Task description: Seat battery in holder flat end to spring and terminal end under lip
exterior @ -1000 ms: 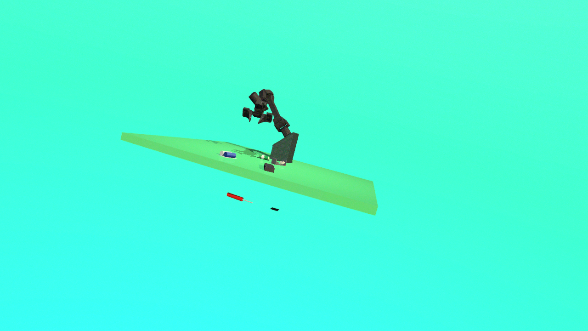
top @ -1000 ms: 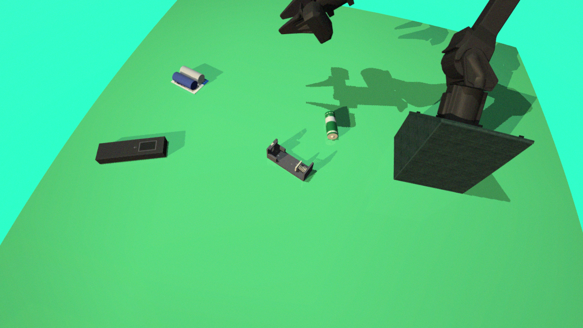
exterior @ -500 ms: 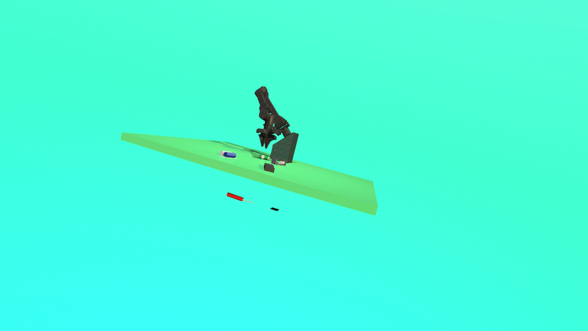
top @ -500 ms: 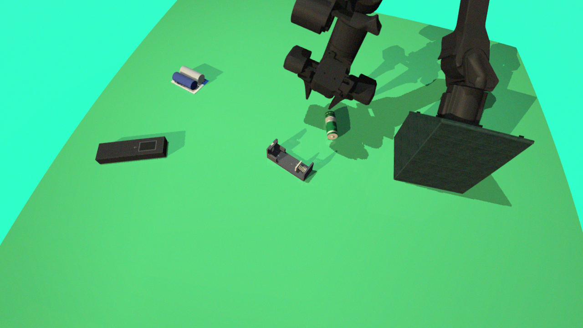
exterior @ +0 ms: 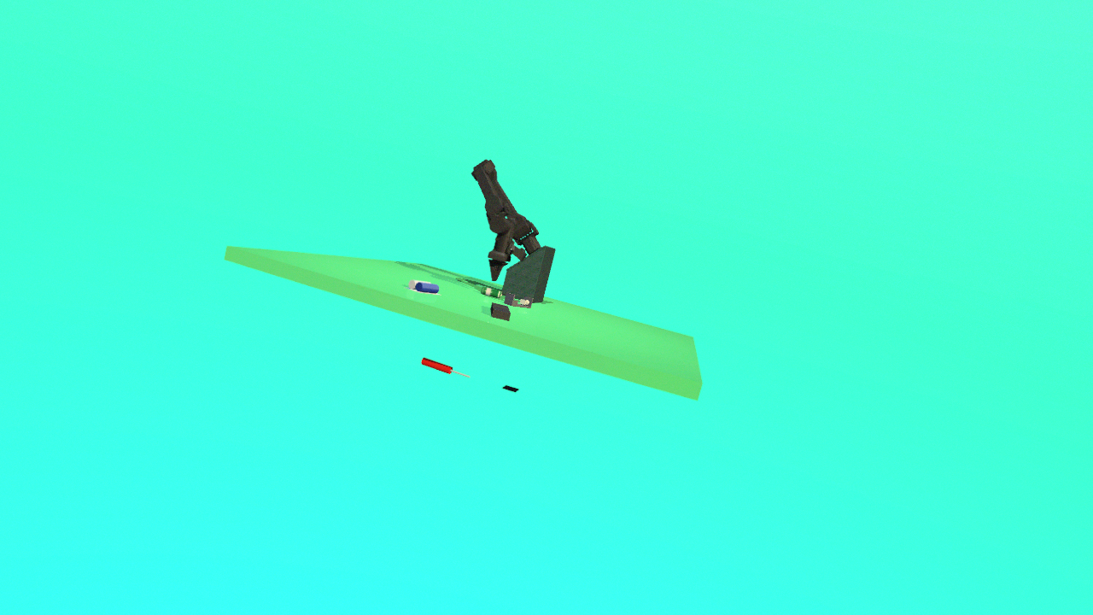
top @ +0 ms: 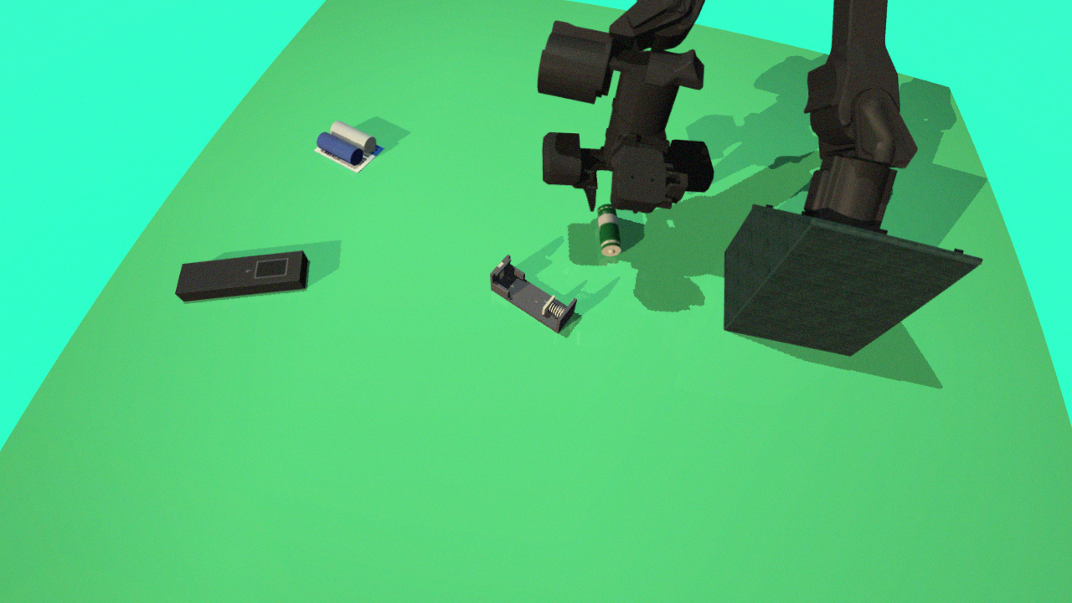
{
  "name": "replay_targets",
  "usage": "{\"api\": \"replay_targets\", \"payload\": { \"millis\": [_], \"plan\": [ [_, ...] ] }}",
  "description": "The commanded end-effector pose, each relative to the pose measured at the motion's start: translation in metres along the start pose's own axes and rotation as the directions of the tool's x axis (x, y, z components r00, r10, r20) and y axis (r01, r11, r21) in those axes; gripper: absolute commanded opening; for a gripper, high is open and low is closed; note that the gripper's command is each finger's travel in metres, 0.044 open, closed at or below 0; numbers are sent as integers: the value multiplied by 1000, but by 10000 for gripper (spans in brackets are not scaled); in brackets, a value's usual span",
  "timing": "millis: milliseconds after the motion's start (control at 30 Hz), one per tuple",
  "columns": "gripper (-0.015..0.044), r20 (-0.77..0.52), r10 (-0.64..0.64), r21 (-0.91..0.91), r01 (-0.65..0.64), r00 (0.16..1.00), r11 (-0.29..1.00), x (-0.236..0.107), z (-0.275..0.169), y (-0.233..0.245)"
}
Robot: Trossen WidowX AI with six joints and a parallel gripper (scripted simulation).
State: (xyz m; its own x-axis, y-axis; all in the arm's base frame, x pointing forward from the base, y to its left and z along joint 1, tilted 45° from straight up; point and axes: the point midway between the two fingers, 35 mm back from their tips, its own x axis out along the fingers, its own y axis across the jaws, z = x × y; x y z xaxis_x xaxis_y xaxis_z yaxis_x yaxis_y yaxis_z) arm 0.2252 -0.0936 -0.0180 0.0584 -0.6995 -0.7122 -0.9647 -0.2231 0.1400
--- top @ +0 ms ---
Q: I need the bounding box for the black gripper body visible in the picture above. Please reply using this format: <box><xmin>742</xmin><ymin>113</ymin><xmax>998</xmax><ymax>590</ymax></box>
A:
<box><xmin>544</xmin><ymin>98</ymin><xmax>714</xmax><ymax>193</ymax></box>

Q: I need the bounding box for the green cylindrical battery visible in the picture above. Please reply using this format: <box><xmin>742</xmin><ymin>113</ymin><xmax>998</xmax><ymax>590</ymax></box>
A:
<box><xmin>597</xmin><ymin>204</ymin><xmax>621</xmax><ymax>256</ymax></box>

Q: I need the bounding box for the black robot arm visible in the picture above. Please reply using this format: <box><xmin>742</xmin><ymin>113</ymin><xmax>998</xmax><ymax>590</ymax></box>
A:
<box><xmin>538</xmin><ymin>0</ymin><xmax>918</xmax><ymax>235</ymax></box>

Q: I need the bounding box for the dark grey battery holder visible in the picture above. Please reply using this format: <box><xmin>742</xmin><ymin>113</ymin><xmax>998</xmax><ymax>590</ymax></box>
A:
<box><xmin>490</xmin><ymin>255</ymin><xmax>577</xmax><ymax>333</ymax></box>

